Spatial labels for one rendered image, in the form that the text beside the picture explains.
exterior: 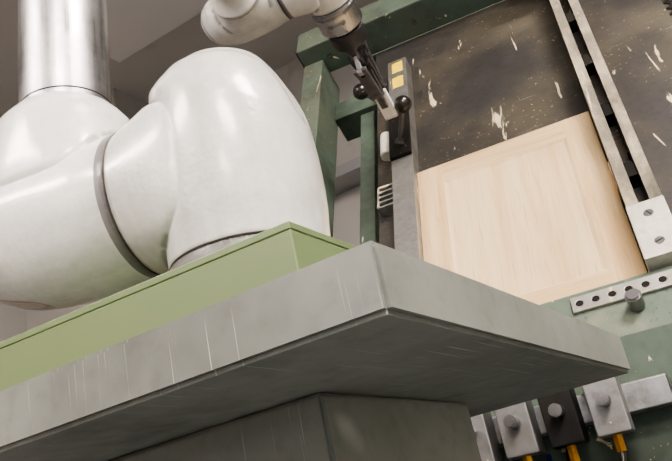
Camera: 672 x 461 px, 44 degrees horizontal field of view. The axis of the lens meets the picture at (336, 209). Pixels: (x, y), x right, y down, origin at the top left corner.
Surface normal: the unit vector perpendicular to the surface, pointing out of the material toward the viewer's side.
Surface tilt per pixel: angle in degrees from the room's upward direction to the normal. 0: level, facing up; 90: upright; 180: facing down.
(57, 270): 141
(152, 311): 90
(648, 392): 90
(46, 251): 127
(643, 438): 90
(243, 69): 70
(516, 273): 60
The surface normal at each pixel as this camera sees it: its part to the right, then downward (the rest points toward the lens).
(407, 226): -0.44, -0.69
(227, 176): -0.04, -0.33
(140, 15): 0.20, 0.91
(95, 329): -0.53, -0.22
